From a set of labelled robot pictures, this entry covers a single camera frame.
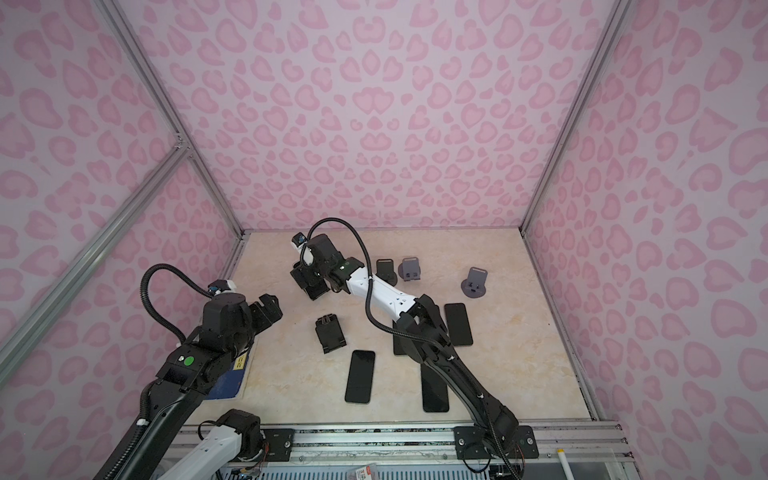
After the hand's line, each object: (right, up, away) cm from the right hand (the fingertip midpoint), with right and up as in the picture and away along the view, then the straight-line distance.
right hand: (305, 260), depth 93 cm
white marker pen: (+68, -47, -23) cm, 86 cm away
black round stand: (+33, -3, +11) cm, 35 cm away
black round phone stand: (+24, -3, +7) cm, 26 cm away
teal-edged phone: (+18, -33, -9) cm, 38 cm away
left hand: (-4, -10, -19) cm, 22 cm away
